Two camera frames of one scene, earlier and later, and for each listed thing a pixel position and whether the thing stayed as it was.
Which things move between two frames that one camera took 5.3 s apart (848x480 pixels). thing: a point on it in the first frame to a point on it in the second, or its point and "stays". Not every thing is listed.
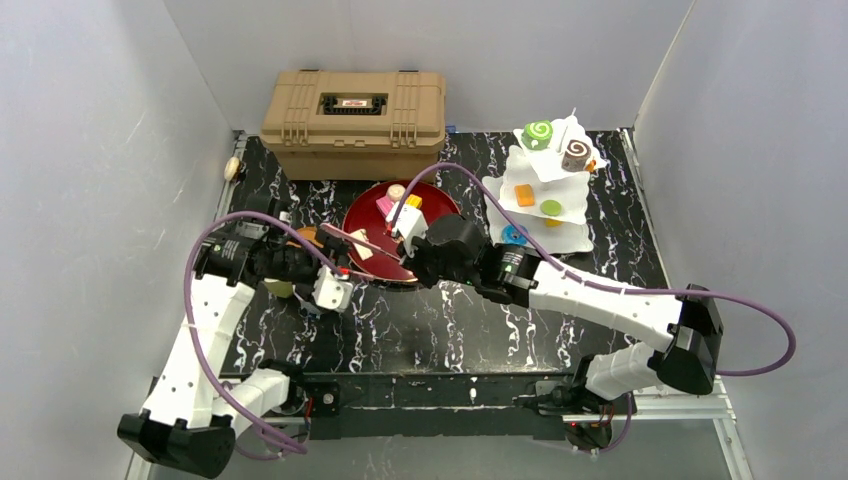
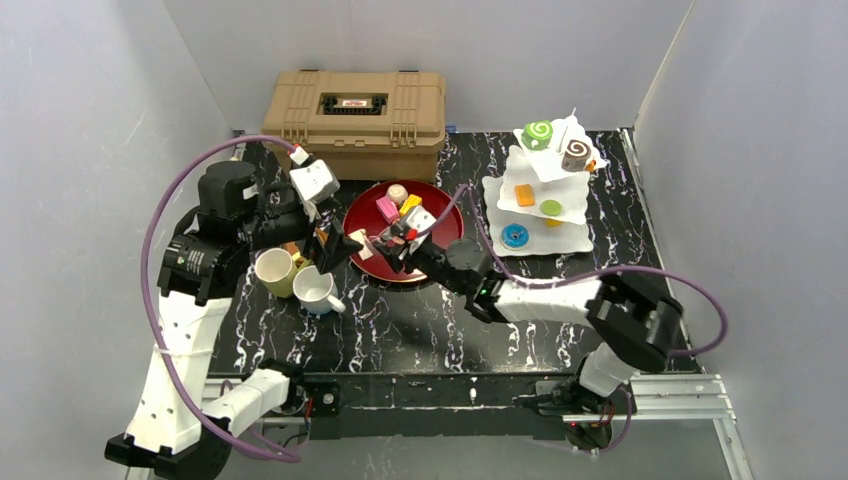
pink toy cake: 384,205 stays
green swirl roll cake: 537,135 stays
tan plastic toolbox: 381,126 stays
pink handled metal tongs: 363,240 to 382,236
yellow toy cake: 414,201 stays
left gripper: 332,245 to 324,241
